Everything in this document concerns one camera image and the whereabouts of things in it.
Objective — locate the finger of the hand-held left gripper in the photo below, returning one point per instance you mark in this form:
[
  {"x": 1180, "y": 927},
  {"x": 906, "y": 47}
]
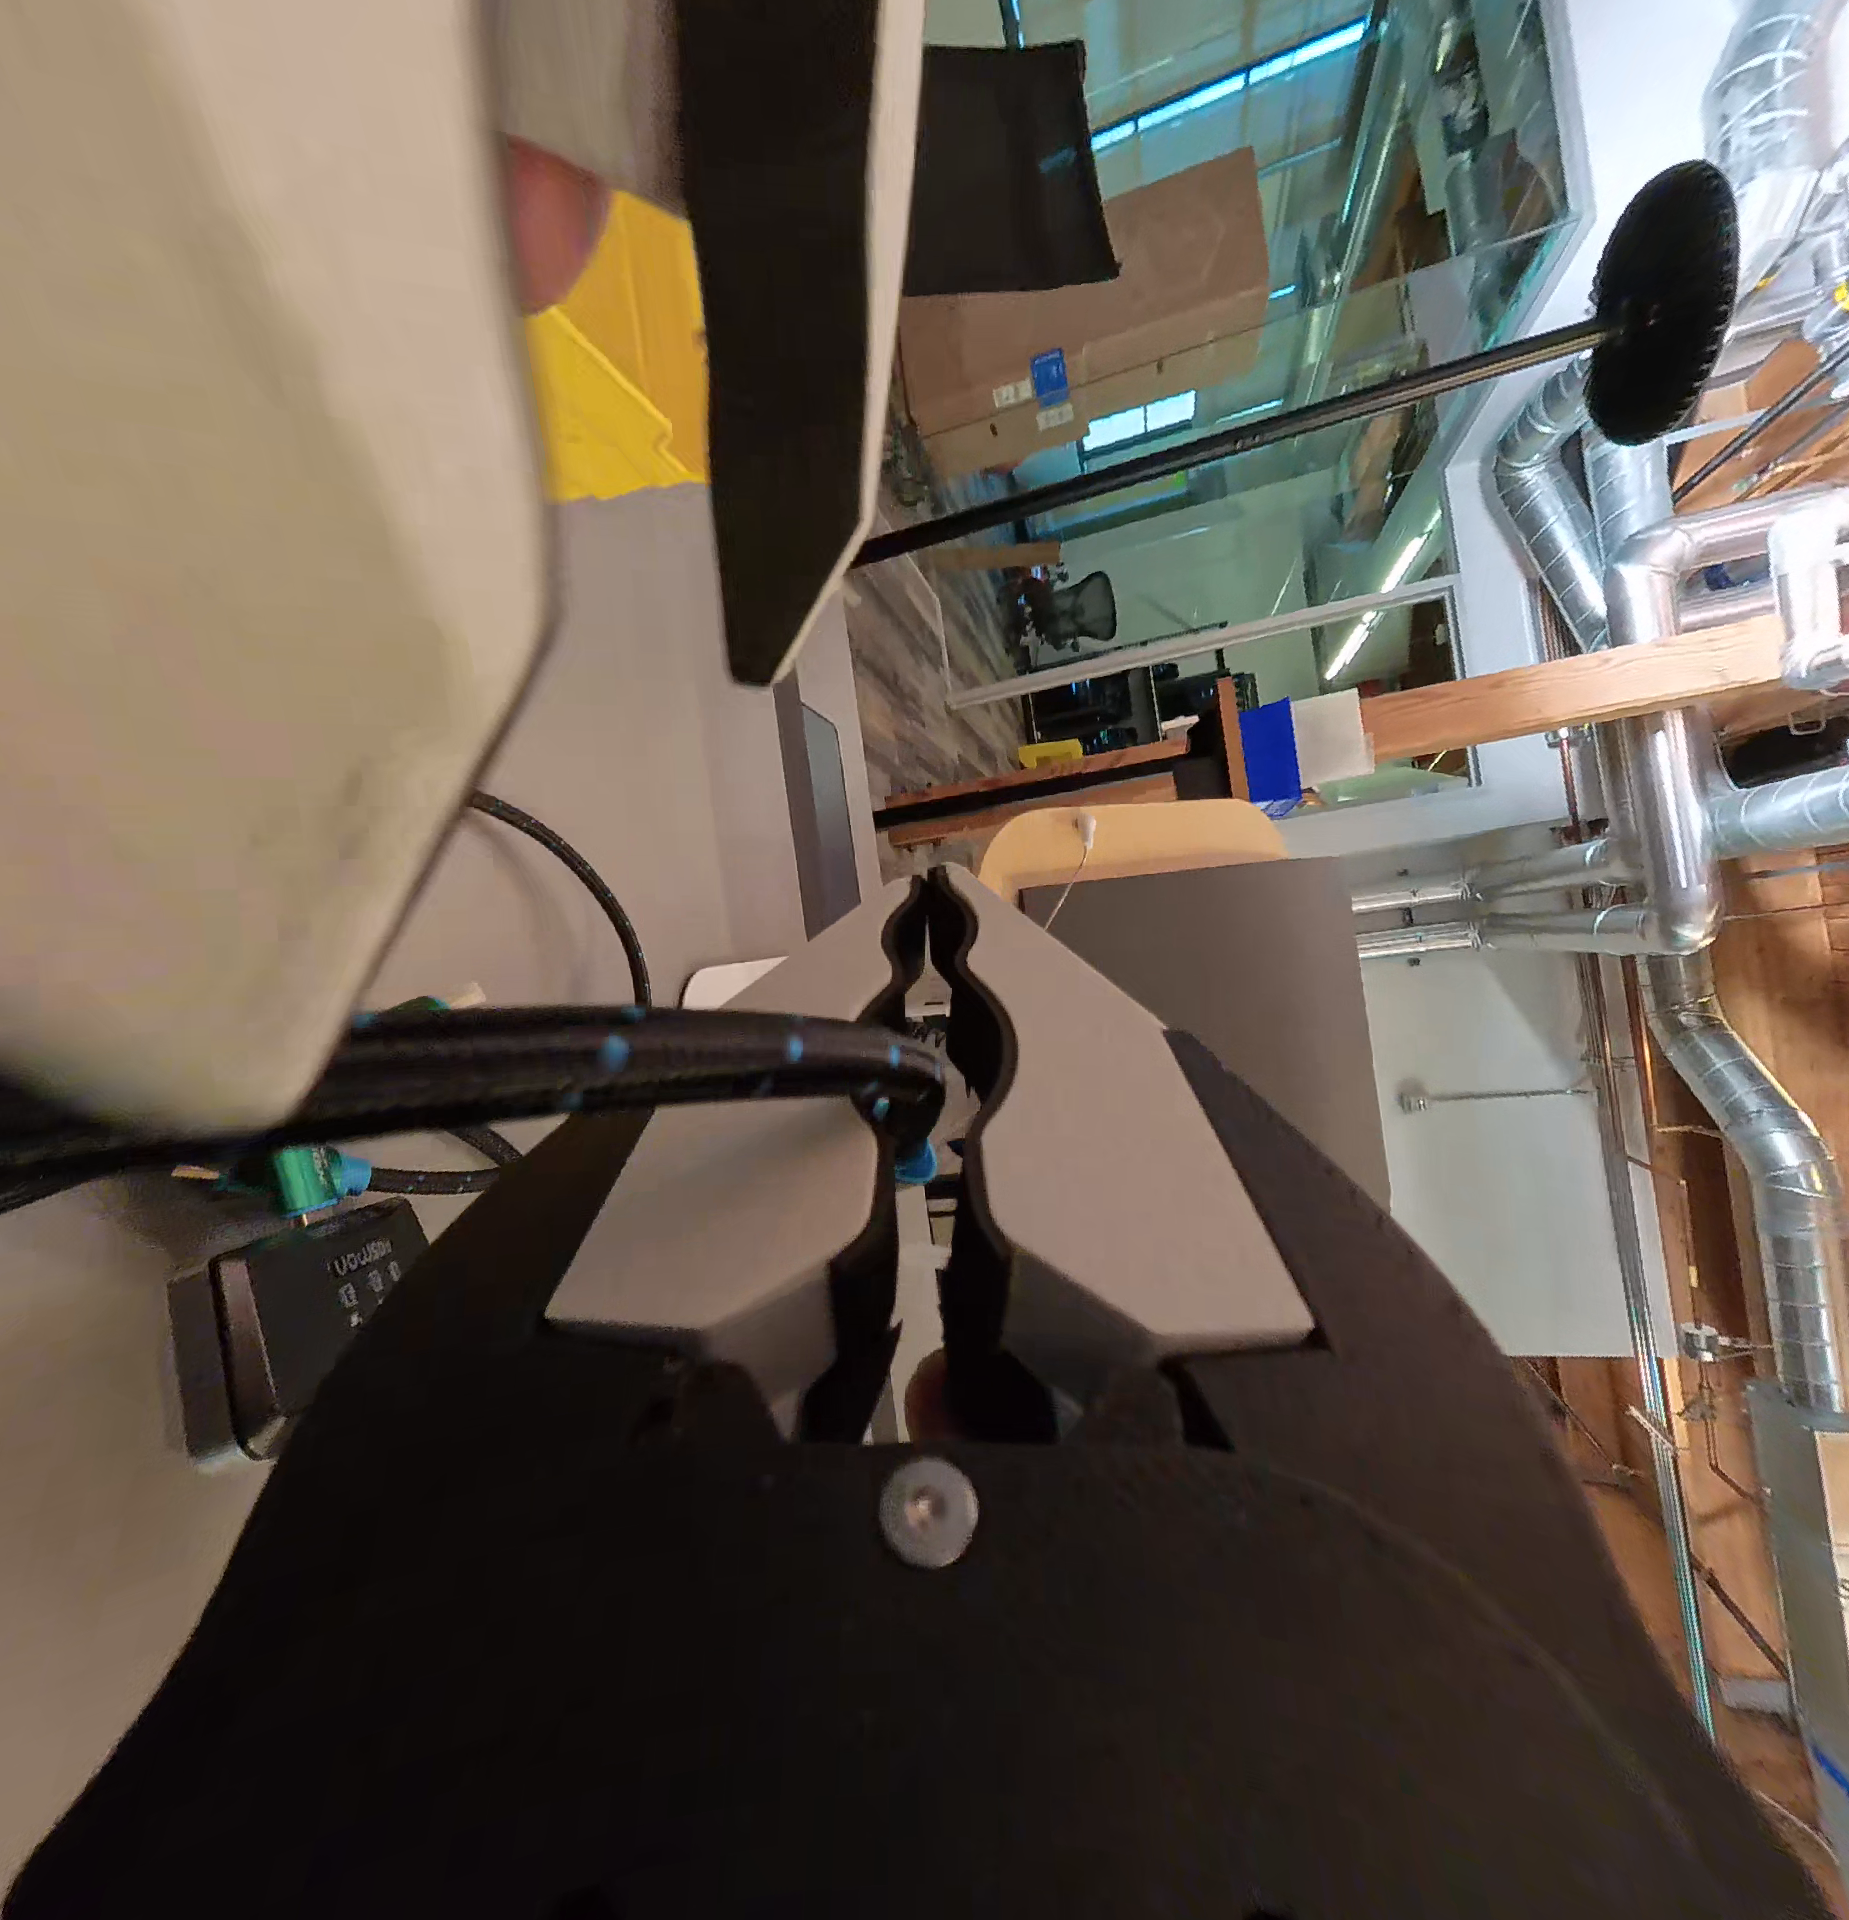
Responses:
[
  {"x": 789, "y": 299},
  {"x": 236, "y": 525}
]

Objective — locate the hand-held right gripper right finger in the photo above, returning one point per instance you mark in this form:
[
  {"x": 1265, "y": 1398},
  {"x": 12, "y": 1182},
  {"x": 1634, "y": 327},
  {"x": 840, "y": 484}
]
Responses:
[{"x": 1134, "y": 1185}]

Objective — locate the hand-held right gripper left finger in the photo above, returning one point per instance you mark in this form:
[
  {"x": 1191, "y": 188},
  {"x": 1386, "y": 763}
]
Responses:
[{"x": 716, "y": 1230}]

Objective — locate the yellow plastic bin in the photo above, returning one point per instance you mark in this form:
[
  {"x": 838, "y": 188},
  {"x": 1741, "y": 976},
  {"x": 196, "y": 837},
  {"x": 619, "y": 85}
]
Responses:
[{"x": 624, "y": 389}]

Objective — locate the black Fosmon HDMI switch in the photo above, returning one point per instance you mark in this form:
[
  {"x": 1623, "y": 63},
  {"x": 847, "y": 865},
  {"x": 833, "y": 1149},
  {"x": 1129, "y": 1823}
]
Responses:
[{"x": 264, "y": 1322}]

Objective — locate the white panel stand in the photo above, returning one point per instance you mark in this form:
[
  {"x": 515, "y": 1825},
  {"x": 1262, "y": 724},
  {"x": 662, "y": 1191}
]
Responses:
[{"x": 729, "y": 982}]

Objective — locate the cardboard box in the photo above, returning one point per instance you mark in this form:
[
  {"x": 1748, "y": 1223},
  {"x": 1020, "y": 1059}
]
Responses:
[{"x": 1164, "y": 299}]

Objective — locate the wood-edged black-leg table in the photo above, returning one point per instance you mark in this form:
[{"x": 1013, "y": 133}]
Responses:
[{"x": 1045, "y": 789}]

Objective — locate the black mesh office chair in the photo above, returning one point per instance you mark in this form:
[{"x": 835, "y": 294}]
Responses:
[{"x": 1067, "y": 607}]

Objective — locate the small yellow bin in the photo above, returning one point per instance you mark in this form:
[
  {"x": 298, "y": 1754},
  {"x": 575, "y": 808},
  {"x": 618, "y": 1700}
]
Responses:
[{"x": 1051, "y": 754}]

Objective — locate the blue storage bin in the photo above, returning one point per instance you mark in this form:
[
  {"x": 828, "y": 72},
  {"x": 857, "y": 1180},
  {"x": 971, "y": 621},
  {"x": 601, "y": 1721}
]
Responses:
[{"x": 1270, "y": 751}]

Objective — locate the white foam block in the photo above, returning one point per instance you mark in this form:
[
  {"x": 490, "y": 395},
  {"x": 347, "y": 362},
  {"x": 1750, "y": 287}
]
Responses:
[{"x": 1332, "y": 737}]

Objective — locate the wooden ceiling beam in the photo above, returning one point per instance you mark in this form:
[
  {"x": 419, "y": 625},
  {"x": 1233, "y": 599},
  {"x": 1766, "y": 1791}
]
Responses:
[{"x": 1584, "y": 684}]

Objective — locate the silver ventilation ducts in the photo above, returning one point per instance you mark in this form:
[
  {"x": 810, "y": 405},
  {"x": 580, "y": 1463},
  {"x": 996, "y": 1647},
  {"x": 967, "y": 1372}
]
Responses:
[{"x": 1675, "y": 751}]

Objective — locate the black fuzzy boom microphone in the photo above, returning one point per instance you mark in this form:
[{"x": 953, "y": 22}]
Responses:
[{"x": 1659, "y": 299}]

